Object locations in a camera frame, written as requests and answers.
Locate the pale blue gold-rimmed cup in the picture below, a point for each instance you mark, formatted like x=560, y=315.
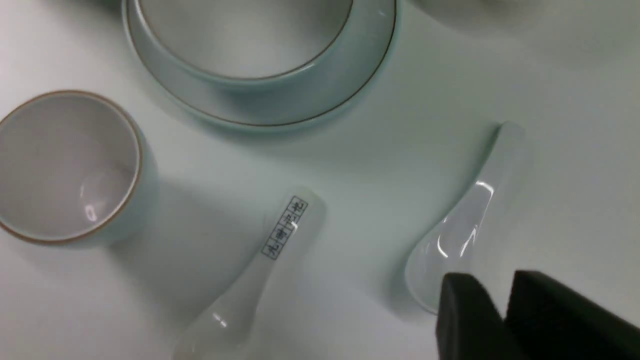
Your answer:
x=77, y=171

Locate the pale blue gold-rimmed plate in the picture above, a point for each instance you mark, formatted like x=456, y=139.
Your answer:
x=319, y=94

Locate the plain white ceramic spoon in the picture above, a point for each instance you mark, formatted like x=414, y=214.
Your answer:
x=449, y=245

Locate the white spoon with characters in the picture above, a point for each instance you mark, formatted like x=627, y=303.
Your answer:
x=224, y=330

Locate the pale blue gold-rimmed bowl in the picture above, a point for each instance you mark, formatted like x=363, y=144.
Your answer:
x=251, y=43

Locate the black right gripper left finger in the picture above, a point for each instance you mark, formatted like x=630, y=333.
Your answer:
x=469, y=327

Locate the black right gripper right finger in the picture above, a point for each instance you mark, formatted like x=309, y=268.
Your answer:
x=550, y=321

